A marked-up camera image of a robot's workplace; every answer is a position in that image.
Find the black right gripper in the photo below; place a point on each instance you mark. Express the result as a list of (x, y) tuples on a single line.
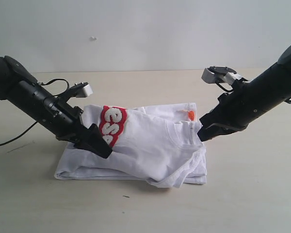
[(234, 111)]

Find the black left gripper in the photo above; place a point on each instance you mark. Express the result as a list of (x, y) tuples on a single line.
[(64, 121)]

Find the white t-shirt red lettering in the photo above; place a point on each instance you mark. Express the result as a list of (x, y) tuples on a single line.
[(157, 144)]

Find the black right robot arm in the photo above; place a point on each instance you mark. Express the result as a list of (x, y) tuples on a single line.
[(277, 82)]

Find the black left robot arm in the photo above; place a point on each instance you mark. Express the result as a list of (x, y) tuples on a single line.
[(23, 90)]

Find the orange neck label tag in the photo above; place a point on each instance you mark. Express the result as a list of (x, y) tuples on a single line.
[(191, 115)]

